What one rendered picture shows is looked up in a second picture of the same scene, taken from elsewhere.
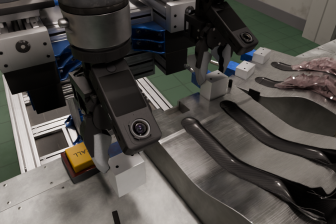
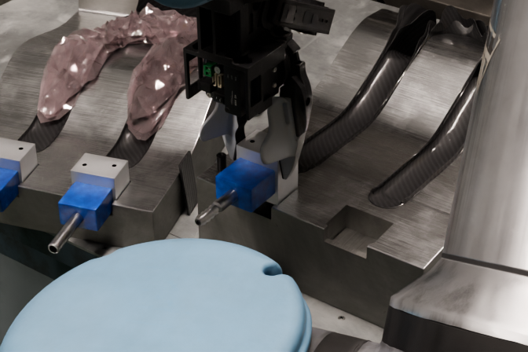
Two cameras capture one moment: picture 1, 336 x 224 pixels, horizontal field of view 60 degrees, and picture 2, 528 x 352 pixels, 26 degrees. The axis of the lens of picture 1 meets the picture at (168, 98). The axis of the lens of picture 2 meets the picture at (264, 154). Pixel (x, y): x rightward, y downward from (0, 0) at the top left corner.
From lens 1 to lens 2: 121 cm
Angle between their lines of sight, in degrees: 85
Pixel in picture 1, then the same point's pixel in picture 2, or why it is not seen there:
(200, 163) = not seen: hidden behind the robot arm
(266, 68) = (60, 158)
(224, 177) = not seen: hidden behind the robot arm
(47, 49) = not seen: outside the picture
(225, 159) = (435, 157)
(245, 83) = (148, 181)
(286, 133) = (330, 103)
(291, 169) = (447, 71)
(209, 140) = (408, 177)
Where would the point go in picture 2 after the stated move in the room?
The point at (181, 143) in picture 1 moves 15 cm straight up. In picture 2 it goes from (445, 199) to (460, 65)
